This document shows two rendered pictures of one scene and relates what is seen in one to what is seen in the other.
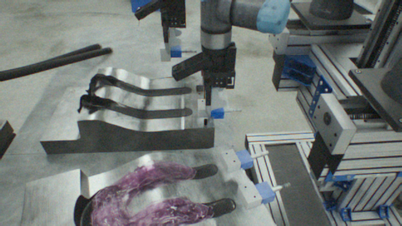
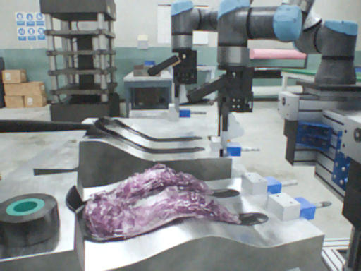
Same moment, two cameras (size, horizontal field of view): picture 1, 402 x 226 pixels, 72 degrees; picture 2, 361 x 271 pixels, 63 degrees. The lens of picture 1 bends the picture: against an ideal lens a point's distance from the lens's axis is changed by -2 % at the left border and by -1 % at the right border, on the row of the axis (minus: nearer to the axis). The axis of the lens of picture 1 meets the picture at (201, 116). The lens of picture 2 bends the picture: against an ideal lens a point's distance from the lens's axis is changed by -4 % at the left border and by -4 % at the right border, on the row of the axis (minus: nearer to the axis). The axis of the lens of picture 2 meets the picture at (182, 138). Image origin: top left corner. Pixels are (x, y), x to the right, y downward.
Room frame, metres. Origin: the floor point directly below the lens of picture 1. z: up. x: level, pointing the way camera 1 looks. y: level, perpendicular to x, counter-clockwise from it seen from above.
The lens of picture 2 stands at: (-0.14, 0.05, 1.13)
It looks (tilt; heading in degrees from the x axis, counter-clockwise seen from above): 16 degrees down; 3
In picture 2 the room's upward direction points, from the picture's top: straight up
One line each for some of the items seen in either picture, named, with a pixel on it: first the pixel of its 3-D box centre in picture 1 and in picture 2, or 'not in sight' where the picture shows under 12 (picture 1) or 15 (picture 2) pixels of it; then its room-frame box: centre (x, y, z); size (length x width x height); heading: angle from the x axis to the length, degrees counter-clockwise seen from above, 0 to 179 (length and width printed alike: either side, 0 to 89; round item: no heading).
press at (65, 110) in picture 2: not in sight; (87, 61); (4.99, 1.91, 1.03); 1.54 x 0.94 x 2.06; 8
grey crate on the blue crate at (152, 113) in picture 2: not in sight; (151, 118); (3.88, 0.65, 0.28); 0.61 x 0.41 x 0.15; 98
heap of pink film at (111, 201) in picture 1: (149, 197); (158, 195); (0.33, 0.11, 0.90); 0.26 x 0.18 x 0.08; 110
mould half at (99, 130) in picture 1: (132, 106); (137, 149); (0.68, 0.22, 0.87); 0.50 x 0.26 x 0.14; 93
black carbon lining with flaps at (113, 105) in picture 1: (134, 96); (142, 134); (0.67, 0.20, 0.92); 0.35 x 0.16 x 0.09; 93
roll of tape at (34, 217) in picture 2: not in sight; (27, 217); (0.19, 0.27, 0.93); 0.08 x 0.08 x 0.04
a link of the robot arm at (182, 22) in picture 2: not in sight; (182, 18); (0.91, 0.10, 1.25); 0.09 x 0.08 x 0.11; 114
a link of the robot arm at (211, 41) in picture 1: (215, 36); (231, 56); (0.63, -0.03, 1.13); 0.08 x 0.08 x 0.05
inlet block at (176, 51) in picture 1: (178, 51); (187, 112); (0.91, 0.08, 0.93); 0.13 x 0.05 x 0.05; 93
